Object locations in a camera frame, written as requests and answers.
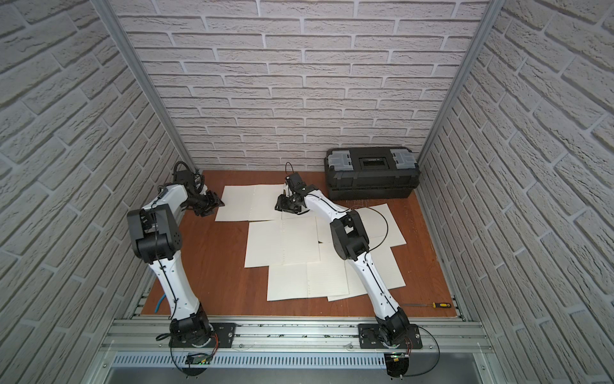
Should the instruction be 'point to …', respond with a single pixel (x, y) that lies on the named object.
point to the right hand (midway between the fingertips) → (282, 207)
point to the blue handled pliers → (160, 302)
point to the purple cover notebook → (249, 203)
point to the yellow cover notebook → (290, 240)
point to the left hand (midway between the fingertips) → (221, 200)
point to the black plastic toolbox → (371, 173)
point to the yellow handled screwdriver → (445, 305)
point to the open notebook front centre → (307, 280)
